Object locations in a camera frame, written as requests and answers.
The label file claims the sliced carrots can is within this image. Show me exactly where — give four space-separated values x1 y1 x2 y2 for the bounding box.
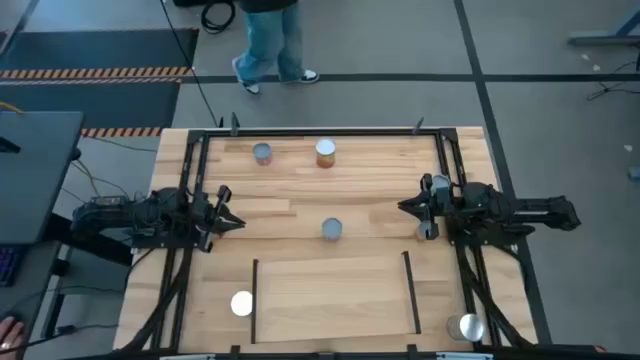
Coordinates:
320 217 344 243

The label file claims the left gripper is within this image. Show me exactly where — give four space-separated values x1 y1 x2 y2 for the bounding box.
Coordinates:
192 184 247 253

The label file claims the grey desk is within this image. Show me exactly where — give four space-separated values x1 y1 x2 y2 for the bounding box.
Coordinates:
0 241 64 360

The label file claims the person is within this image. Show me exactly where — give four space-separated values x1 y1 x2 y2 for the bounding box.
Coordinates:
231 0 321 96

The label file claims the long black floor cable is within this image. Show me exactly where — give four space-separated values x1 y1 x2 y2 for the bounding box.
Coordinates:
158 0 224 129

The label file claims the plain silver tin can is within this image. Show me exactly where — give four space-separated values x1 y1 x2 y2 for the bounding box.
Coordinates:
445 312 486 344

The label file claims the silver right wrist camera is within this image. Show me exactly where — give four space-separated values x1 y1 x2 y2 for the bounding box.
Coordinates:
430 174 452 197

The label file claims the person's hand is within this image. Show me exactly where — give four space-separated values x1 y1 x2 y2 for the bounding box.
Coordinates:
0 315 26 360

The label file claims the black keyboard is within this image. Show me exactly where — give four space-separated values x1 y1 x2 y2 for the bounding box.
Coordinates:
0 244 24 289

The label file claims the grey-blue table base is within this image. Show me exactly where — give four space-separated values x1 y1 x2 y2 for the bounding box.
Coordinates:
567 0 640 49

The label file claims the black hazard-striped floor mat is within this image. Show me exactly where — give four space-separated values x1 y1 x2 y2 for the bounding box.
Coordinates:
0 27 200 84
0 79 182 139

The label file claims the coiled black cable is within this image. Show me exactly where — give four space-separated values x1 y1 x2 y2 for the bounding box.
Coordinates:
199 0 237 35

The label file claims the wooden shelf with black legs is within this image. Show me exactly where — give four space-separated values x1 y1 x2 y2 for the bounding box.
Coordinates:
249 249 423 346

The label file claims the black aluminium table frame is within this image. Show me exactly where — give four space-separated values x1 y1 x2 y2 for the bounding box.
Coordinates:
113 127 544 354

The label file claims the dark desk top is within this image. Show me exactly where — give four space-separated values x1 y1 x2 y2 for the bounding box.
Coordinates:
0 110 85 246

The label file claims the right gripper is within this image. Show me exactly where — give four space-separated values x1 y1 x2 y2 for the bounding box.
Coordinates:
397 173 454 240

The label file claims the tin can with pale label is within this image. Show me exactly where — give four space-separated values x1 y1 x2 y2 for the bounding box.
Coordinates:
229 290 255 318

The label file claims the small colourful tin can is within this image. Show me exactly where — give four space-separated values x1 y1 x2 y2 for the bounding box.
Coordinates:
252 142 274 167

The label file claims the thin black floor cable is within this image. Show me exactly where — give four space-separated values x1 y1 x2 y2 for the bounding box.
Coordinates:
585 59 640 102

